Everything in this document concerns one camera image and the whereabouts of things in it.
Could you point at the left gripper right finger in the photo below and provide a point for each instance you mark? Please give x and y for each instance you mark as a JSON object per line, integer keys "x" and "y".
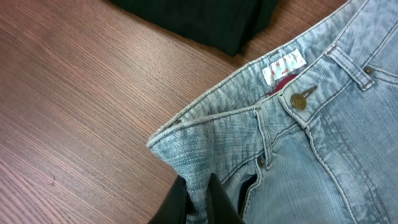
{"x": 219, "y": 208}

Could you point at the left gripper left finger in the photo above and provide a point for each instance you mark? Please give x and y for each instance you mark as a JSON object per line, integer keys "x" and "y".
{"x": 173, "y": 209}

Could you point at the light blue denim shorts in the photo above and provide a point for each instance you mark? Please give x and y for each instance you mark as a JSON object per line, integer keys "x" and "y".
{"x": 304, "y": 134}

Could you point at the black folded garment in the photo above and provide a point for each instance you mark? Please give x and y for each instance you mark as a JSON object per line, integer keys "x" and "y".
{"x": 223, "y": 24}

